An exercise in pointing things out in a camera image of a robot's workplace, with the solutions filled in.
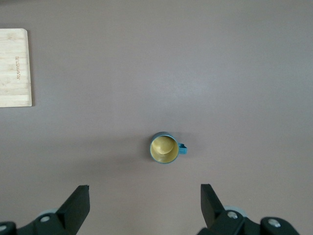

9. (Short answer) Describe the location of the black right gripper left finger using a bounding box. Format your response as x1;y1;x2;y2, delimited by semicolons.
0;185;90;235

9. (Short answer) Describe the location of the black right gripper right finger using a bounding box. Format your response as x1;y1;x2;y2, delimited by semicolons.
197;184;300;235

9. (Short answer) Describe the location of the teal cup with yellow inside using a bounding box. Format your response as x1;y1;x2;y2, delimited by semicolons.
150;131;188;165

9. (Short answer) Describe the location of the bamboo cutting board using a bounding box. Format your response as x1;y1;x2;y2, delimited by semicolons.
0;28;33;108

